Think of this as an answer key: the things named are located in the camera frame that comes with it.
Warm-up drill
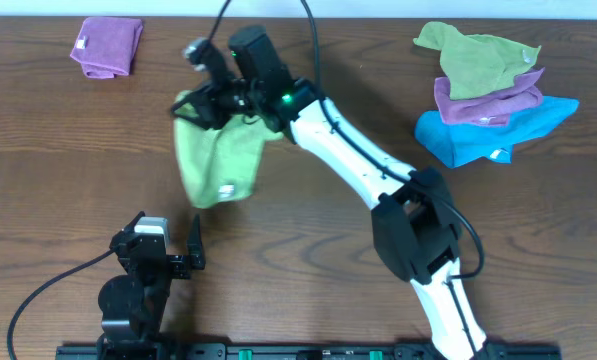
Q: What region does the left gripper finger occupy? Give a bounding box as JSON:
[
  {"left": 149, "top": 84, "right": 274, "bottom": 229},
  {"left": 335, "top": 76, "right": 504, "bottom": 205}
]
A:
[
  {"left": 186, "top": 215, "right": 206, "bottom": 270},
  {"left": 122, "top": 211, "right": 145, "bottom": 233}
]

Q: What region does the light green cloth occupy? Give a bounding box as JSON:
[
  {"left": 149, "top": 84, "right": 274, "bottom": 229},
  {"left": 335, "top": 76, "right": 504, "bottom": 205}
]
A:
[{"left": 173, "top": 104, "right": 284, "bottom": 209}]

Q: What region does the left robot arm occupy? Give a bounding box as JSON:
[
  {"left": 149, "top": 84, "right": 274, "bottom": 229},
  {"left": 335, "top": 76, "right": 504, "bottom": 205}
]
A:
[{"left": 96, "top": 212, "right": 206, "bottom": 359}]

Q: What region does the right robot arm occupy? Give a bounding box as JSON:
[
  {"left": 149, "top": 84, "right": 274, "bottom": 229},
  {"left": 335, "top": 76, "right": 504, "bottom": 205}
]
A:
[{"left": 171, "top": 25, "right": 486, "bottom": 359}]

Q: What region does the folded purple cloth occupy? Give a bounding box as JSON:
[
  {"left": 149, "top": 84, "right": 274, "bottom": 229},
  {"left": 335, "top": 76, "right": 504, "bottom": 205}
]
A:
[{"left": 70, "top": 17, "right": 143, "bottom": 79}]

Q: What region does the blue cloth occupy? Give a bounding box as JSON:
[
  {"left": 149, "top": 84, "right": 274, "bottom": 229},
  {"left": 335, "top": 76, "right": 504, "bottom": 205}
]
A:
[{"left": 414, "top": 96, "right": 579, "bottom": 168}]

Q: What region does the olive green cloth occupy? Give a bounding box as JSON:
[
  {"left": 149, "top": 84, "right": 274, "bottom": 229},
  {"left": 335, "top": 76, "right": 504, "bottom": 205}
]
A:
[{"left": 413, "top": 21, "right": 541, "bottom": 100}]

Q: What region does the crumpled purple cloth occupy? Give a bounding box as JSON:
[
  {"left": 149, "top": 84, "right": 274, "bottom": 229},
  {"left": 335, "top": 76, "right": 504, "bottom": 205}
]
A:
[{"left": 434, "top": 68, "right": 544, "bottom": 127}]

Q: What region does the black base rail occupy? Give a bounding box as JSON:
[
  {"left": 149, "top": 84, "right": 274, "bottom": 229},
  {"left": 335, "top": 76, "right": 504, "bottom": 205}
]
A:
[{"left": 55, "top": 341, "right": 563, "bottom": 360}]

